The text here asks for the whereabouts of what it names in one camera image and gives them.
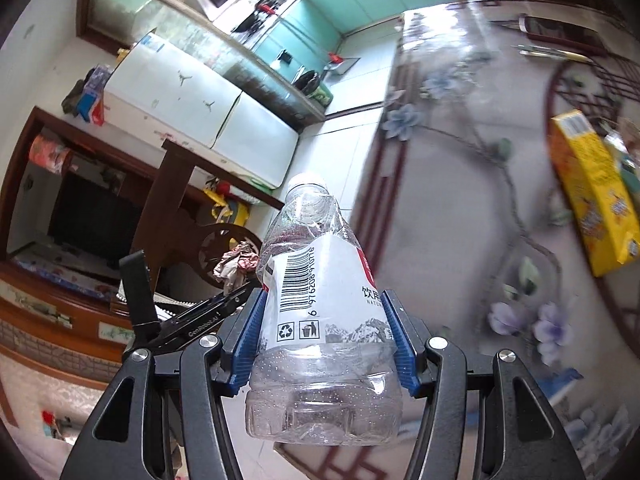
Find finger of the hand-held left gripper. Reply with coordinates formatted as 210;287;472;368
150;299;248;352
167;286;251;322

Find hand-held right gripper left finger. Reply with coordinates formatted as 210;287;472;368
60;287;268;480

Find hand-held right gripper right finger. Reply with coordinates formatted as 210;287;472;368
382;290;586;480

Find cloth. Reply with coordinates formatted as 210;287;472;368
214;241;261;295

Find clear plastic water bottle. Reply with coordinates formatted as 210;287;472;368
244;172;405;447

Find green trash bin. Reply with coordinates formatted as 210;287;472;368
295;70;332;107

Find black television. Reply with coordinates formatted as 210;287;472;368
47;170;143;281

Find wooden television cabinet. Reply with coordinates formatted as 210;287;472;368
0;105;211;377

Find yellow toy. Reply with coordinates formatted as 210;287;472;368
204;180;251;226

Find carved wooden chair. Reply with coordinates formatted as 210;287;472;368
131;140;286;306

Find table with floral cloth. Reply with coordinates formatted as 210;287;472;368
272;0;640;480

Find red patterned roll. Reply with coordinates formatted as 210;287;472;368
29;134;72;176

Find blue box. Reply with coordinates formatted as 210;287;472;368
75;64;108;126

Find white chest freezer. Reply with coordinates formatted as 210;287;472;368
102;35;301;191

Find yellow orange carton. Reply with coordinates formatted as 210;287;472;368
549;110;640;277

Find glass sliding door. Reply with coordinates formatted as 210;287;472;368
77;0;328;133

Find grey dustpan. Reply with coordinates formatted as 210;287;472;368
325;51;362;75

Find yellow pen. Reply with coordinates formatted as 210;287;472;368
510;44;593;63

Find teal kitchen cabinets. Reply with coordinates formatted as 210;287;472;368
250;0;466;86

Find dark smartphone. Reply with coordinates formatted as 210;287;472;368
518;14;608;57

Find white bag with pearl chain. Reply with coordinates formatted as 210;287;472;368
117;287;197;323

